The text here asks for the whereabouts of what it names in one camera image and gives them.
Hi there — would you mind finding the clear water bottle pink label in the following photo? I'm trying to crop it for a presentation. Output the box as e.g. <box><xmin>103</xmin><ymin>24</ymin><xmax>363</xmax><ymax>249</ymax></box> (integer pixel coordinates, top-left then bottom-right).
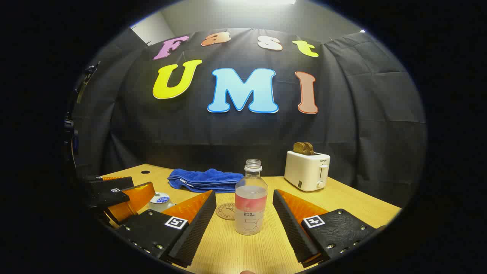
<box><xmin>235</xmin><ymin>159</ymin><xmax>268</xmax><ymax>236</ymax></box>

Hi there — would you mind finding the folded blue towel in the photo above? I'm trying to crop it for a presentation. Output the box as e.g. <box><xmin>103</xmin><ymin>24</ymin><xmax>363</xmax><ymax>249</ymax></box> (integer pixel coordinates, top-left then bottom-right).
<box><xmin>167</xmin><ymin>168</ymin><xmax>244</xmax><ymax>194</ymax></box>

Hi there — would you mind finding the white ceramic teacup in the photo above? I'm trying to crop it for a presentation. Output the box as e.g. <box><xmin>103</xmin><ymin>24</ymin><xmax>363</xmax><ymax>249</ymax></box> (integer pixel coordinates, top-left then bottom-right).
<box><xmin>148</xmin><ymin>201</ymin><xmax>176</xmax><ymax>212</ymax></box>

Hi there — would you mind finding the ceiling light panel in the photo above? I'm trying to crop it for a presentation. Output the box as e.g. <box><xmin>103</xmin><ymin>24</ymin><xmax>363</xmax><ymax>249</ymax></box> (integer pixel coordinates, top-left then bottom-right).
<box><xmin>243</xmin><ymin>0</ymin><xmax>297</xmax><ymax>5</ymax></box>

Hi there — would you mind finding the round cork coaster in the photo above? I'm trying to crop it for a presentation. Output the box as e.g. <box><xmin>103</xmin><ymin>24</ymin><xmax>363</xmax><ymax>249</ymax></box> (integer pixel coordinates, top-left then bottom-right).
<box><xmin>216</xmin><ymin>203</ymin><xmax>237</xmax><ymax>220</ymax></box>

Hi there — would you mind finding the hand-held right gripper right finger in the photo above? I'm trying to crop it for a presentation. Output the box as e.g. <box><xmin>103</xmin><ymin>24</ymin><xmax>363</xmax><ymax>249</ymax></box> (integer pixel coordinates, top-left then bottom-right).
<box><xmin>272</xmin><ymin>189</ymin><xmax>387</xmax><ymax>268</ymax></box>

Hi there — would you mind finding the white toaster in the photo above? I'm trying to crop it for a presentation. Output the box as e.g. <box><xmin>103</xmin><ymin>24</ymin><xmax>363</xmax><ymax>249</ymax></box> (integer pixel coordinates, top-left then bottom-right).
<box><xmin>284</xmin><ymin>150</ymin><xmax>331</xmax><ymax>192</ymax></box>

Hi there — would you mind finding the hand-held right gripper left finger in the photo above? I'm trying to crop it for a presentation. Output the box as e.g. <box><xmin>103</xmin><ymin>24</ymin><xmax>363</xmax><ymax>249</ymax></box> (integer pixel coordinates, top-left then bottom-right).
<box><xmin>114</xmin><ymin>190</ymin><xmax>217</xmax><ymax>269</ymax></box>

